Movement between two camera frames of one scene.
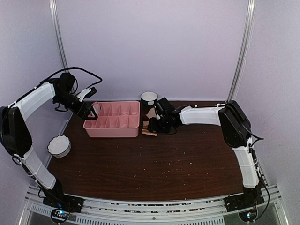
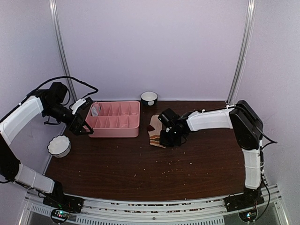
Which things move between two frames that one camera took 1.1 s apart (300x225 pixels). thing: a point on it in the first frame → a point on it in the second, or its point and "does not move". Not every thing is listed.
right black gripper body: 162,126 → 172,138
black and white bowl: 149,98 does not move
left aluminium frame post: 55,13 does not move
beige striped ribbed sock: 151,113 → 155,127
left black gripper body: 77,109 → 71,127
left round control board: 60,215 does not move
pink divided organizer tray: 117,119 does not move
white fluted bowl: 59,146 does not move
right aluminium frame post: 239,71 does not move
